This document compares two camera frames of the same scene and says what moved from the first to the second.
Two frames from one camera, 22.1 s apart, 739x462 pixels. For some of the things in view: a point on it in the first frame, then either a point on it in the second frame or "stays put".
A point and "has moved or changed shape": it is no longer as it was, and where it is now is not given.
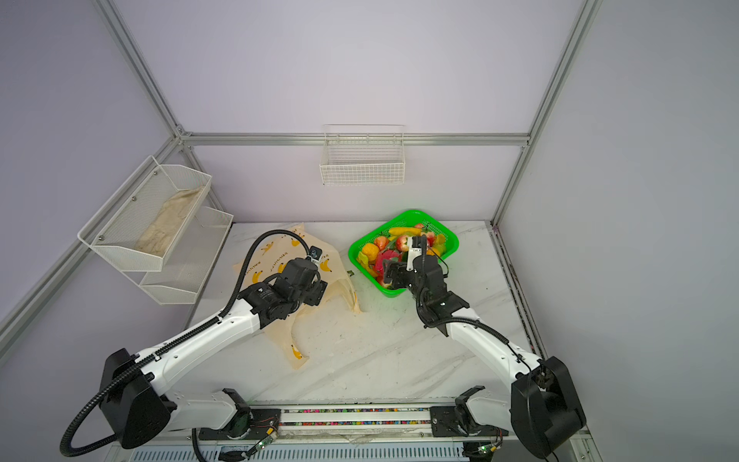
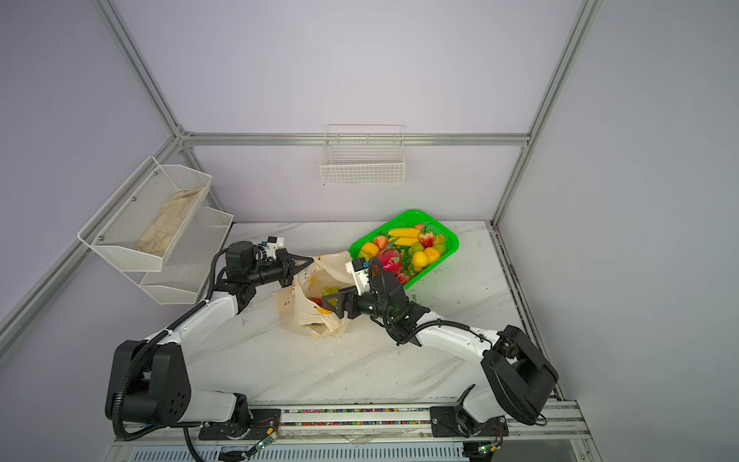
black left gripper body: x=313 y=296 → x=273 y=270
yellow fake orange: x=371 y=250 stays put
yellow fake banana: x=404 y=231 stays put
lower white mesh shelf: x=188 y=260 stays put
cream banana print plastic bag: x=270 y=259 has moved or changed shape
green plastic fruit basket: x=410 y=218 stays put
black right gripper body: x=400 y=277 → x=368 y=305
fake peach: x=382 y=243 stays put
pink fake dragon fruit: x=378 y=266 stays put
